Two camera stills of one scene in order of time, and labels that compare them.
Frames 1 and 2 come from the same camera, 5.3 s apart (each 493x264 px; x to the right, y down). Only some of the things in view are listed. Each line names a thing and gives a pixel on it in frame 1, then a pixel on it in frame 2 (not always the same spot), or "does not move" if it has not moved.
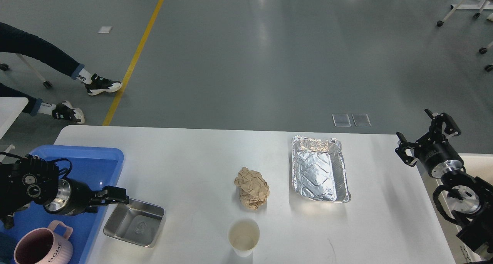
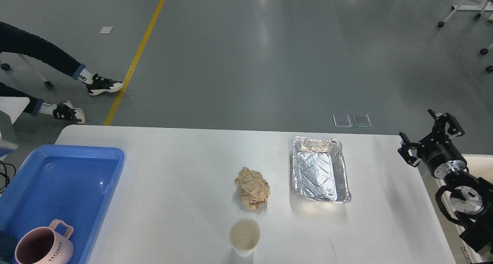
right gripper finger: [451, 129] does not move
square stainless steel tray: [137, 222] to [8, 137]
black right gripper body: [431, 153] does not move
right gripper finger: [400, 150] does not move
